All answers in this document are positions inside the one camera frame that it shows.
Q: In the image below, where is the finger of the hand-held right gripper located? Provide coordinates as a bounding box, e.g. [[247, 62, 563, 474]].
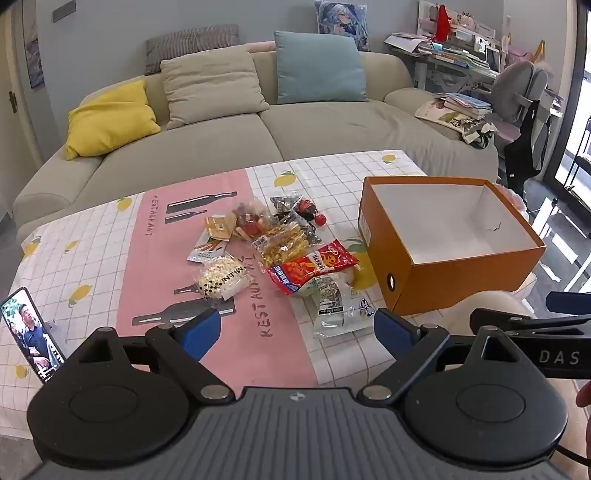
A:
[[470, 308, 539, 334], [546, 291, 591, 315]]

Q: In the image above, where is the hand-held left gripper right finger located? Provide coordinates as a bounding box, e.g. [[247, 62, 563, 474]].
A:
[[356, 308, 527, 401]]

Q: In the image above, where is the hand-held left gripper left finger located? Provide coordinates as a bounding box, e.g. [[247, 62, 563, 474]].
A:
[[65, 308, 234, 401]]

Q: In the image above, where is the orange cardboard box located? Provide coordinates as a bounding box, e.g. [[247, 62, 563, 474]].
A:
[[359, 176, 547, 315]]

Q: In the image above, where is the checkered white puff packet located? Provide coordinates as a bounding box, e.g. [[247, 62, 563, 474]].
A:
[[196, 254, 250, 301]]

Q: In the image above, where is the clear packet of white balls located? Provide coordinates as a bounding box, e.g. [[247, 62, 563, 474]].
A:
[[302, 272, 377, 340]]

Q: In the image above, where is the white biscuit stick packet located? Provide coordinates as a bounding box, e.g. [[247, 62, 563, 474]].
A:
[[187, 228, 229, 264]]

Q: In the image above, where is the red snack packet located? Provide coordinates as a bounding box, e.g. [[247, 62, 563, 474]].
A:
[[265, 239, 360, 296]]

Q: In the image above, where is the small orange snack packet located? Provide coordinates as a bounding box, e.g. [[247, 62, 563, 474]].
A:
[[204, 213, 238, 241]]

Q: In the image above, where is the clear packet of yellow sticks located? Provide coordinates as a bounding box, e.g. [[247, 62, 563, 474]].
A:
[[252, 222, 310, 268]]

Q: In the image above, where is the clear packet of red nuts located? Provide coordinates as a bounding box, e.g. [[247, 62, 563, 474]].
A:
[[231, 196, 273, 238]]

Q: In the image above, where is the small cola bottle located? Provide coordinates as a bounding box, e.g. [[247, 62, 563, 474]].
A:
[[295, 198, 328, 228]]

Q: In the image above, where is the clear packet of dark snacks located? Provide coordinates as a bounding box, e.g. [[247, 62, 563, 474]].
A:
[[270, 193, 301, 222]]

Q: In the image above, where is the white rounded cushion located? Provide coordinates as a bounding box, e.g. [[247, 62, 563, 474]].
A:
[[443, 272, 539, 333]]

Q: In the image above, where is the metal folding rack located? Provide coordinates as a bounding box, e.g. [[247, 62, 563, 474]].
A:
[[531, 157, 591, 271]]

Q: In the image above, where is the trash bin with pink bag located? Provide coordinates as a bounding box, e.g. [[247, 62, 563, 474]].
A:
[[501, 185, 529, 215]]

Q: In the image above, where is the pink and white checked tablecloth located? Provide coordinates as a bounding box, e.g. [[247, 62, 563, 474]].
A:
[[0, 150, 541, 439]]

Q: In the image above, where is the black garment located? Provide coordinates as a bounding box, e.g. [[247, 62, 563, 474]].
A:
[[502, 99, 552, 199]]

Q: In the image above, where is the smartphone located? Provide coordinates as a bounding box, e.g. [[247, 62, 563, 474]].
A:
[[0, 287, 65, 384]]

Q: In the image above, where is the printed tote bag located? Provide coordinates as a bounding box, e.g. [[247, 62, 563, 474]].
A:
[[455, 117, 498, 151]]

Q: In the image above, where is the grey office chair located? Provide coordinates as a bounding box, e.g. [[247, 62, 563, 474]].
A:
[[487, 60, 555, 144]]

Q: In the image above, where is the beige sofa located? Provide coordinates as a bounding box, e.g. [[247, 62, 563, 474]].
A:
[[13, 48, 499, 241]]

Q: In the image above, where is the stack of books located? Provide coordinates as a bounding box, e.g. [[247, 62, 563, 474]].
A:
[[436, 92, 494, 120]]

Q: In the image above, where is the open magazine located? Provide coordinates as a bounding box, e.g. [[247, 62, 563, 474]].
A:
[[414, 98, 462, 124]]

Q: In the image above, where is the yellow pillow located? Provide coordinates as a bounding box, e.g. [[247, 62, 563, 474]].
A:
[[65, 79, 161, 161]]

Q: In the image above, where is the beige pillow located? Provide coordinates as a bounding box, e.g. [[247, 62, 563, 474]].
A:
[[160, 49, 271, 131]]

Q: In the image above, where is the cluttered desk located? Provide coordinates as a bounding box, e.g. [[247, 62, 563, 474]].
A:
[[385, 28, 513, 95]]

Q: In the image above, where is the light blue pillow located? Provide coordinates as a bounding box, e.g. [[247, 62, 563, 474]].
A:
[[274, 31, 369, 105]]

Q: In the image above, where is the grey striped pillow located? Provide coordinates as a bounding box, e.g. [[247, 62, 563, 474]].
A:
[[144, 24, 240, 76]]

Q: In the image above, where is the red bag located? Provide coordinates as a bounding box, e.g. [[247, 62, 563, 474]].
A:
[[434, 4, 453, 40]]

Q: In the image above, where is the printed figure pillow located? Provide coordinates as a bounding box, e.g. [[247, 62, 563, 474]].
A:
[[315, 0, 370, 51]]

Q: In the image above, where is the black cable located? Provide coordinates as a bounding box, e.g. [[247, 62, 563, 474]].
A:
[[554, 443, 591, 464]]

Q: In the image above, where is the wall poster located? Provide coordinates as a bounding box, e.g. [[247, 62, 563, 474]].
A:
[[23, 28, 45, 88]]

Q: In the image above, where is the dark wall plate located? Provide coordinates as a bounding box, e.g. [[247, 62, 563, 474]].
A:
[[52, 0, 76, 24]]

